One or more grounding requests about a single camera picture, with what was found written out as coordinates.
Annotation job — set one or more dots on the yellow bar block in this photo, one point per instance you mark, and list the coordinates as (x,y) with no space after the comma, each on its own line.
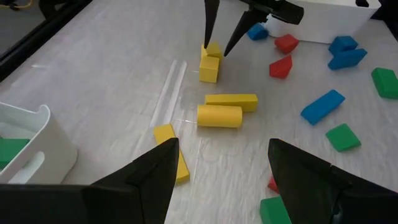
(231,101)
(164,133)

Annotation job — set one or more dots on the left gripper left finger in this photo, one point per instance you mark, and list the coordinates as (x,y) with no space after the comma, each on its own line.
(140,193)

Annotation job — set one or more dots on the red bar block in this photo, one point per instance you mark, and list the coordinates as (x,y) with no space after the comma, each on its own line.
(272,185)

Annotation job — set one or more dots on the yellow cylinder block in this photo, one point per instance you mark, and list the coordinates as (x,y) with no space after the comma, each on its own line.
(219,116)

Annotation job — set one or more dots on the yellow cube block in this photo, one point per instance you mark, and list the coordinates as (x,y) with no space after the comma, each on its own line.
(209,70)
(214,50)

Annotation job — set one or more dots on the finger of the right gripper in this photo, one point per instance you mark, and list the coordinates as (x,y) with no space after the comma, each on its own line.
(244,31)
(211,21)

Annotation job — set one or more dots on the blue bar block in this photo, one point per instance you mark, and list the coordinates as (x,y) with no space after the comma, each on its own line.
(323,106)
(347,59)

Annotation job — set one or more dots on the white plastic bin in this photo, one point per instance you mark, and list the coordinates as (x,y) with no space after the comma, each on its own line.
(46,149)
(329,26)

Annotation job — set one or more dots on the green bar block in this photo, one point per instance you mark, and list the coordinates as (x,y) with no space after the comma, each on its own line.
(385,83)
(11,151)

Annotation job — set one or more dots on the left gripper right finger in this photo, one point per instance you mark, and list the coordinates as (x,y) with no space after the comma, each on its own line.
(304,186)

